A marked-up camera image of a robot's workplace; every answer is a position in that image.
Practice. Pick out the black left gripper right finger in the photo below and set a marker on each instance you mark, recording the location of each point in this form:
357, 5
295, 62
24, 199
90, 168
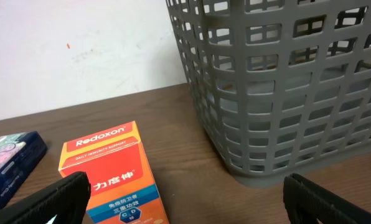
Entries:
309, 203

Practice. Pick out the Kleenex tissue multipack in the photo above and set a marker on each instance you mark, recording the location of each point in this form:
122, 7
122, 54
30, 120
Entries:
19, 155

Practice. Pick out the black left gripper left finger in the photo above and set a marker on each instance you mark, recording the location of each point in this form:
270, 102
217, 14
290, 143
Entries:
64, 201

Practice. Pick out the orange Redoxon box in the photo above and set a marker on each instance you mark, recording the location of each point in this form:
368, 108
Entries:
123, 189

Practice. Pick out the grey plastic basket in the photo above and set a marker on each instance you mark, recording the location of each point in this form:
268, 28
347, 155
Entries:
280, 87

